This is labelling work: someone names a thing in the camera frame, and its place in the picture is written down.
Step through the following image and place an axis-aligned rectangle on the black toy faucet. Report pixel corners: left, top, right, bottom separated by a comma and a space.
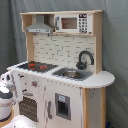
76, 50, 94, 70

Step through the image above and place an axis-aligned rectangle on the toy oven door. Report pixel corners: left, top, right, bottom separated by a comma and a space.
19, 93, 38, 122

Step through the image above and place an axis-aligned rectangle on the grey toy sink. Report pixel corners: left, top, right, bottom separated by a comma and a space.
52, 67, 92, 81

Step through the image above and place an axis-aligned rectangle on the grey toy range hood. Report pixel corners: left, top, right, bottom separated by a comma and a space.
25, 14, 55, 34

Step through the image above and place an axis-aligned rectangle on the black toy stovetop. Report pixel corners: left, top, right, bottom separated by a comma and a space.
20, 61, 56, 73

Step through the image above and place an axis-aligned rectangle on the wooden toy kitchen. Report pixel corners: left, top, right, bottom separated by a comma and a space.
13, 10, 115, 128

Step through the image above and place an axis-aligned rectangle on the grey fridge door handle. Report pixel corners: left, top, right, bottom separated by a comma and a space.
47, 101, 52, 119

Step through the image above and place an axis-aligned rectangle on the grey toy ice dispenser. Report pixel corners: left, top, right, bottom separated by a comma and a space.
55, 93, 71, 120

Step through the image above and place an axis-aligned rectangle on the red right oven knob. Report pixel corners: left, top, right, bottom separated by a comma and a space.
32, 81, 37, 87

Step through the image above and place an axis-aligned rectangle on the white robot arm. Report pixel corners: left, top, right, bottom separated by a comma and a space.
0, 70, 36, 128

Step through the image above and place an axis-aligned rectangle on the toy microwave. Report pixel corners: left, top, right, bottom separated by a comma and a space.
55, 14, 93, 34

